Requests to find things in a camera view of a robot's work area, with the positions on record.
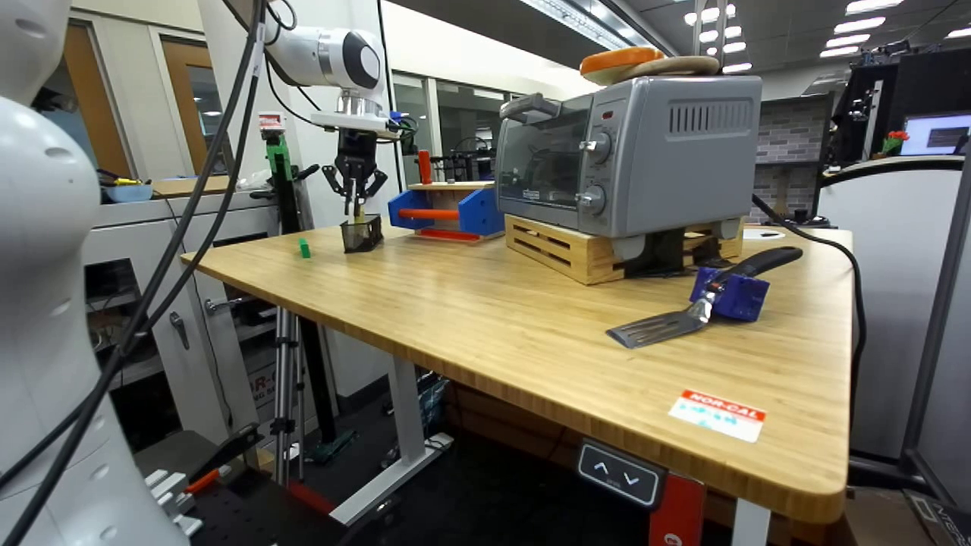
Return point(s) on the wooden slatted crate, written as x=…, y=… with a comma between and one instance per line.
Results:
x=565, y=253

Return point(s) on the red toy peg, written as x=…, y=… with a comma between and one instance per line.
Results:
x=426, y=169

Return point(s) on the desk height control panel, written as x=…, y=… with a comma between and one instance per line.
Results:
x=621, y=474

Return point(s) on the red panel under table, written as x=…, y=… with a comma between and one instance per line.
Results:
x=678, y=517

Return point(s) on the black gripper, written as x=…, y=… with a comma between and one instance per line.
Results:
x=355, y=154

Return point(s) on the white curved partition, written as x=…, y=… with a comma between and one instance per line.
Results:
x=890, y=303

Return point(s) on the red white sticker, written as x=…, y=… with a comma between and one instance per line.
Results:
x=718, y=416

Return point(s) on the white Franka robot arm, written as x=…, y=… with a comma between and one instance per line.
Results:
x=40, y=303

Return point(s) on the orange toy peg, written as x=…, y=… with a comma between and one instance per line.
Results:
x=428, y=213

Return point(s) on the black mesh holder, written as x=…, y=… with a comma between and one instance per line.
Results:
x=363, y=234

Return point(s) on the black spatula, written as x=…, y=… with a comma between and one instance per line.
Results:
x=656, y=327

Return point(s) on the blue wooden peg bench toy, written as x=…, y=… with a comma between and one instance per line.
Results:
x=476, y=213

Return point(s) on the beige wooden plate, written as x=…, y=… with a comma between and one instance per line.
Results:
x=684, y=65

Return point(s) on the green black stand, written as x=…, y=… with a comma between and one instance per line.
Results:
x=277, y=157

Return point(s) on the orange plate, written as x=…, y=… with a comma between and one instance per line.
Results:
x=615, y=65

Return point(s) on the metal tripod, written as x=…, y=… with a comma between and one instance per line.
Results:
x=291, y=395

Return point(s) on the wooden board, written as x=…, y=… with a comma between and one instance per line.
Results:
x=192, y=187

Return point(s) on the green rectangular block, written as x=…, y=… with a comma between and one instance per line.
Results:
x=305, y=246

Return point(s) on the white table leg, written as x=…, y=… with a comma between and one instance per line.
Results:
x=407, y=425

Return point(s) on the grey toaster oven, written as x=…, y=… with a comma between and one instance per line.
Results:
x=670, y=163

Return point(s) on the white cabinet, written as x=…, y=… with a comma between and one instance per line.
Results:
x=202, y=334

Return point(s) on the lit computer monitor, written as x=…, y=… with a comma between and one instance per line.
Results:
x=935, y=134

